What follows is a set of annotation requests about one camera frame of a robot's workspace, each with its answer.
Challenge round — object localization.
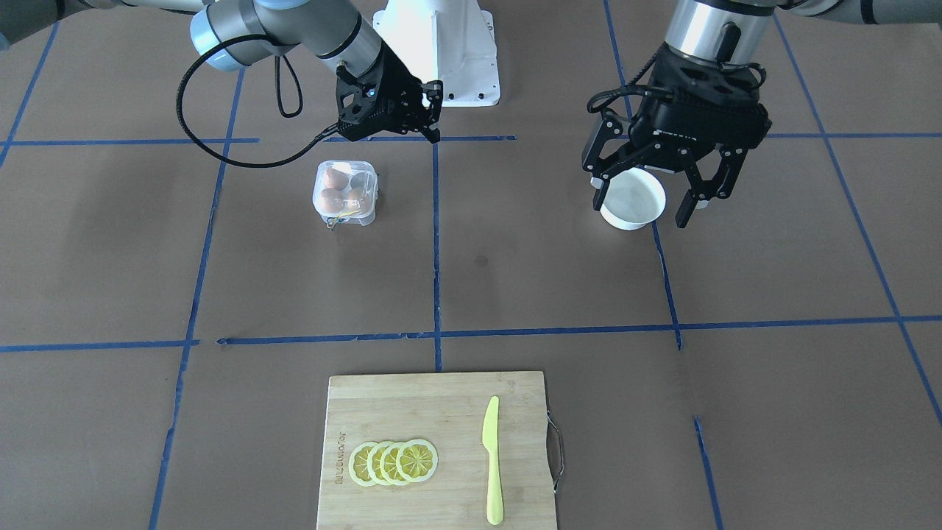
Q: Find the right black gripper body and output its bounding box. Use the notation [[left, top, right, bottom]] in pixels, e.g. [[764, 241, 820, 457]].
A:
[[336, 52, 427, 141]]

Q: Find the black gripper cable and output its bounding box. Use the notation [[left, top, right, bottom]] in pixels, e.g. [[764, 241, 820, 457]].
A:
[[175, 33, 347, 170], [585, 44, 678, 115]]

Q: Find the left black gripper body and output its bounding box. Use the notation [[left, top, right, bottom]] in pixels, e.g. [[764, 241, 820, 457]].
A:
[[626, 43, 771, 174]]

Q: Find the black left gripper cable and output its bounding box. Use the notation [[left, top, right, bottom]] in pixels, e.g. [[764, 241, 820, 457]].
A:
[[585, 44, 678, 115]]

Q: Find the brown egg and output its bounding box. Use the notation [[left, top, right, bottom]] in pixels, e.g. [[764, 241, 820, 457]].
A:
[[344, 188, 372, 215], [316, 188, 344, 216], [323, 167, 350, 191]]

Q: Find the yellow lemon slice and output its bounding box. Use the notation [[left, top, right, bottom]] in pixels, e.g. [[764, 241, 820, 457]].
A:
[[383, 442, 409, 487], [347, 442, 379, 487], [366, 442, 393, 486], [398, 439, 439, 484]]

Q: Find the clear plastic egg box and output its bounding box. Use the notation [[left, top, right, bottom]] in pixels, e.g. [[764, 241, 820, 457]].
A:
[[311, 160, 379, 229]]

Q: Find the yellow plastic knife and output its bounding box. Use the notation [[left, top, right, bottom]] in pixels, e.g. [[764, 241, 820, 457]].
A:
[[481, 395, 504, 526]]

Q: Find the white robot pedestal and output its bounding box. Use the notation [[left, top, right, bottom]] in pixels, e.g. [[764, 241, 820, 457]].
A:
[[372, 1, 501, 107]]

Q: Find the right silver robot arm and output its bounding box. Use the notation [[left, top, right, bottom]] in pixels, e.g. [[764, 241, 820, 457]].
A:
[[124, 1, 444, 144]]

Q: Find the white bowl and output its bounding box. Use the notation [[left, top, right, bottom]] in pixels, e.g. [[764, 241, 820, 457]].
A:
[[600, 167, 667, 230]]

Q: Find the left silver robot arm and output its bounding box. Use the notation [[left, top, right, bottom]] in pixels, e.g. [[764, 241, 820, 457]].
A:
[[581, 1, 941, 228]]

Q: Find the bamboo cutting board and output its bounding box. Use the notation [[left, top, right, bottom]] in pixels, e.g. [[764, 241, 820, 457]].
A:
[[316, 370, 559, 529]]

